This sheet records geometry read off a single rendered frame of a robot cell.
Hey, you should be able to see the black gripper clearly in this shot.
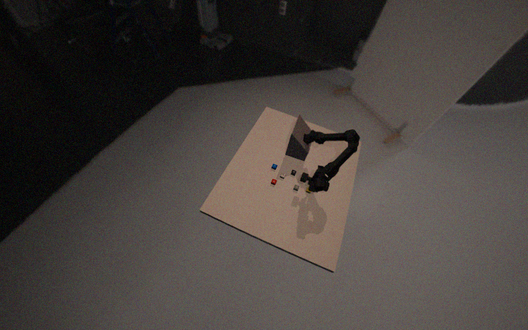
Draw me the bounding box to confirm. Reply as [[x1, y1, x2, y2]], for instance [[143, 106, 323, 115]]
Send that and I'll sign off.
[[300, 173, 329, 192]]

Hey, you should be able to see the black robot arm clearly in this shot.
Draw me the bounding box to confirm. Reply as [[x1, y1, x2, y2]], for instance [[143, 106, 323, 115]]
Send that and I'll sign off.
[[303, 129, 360, 193]]

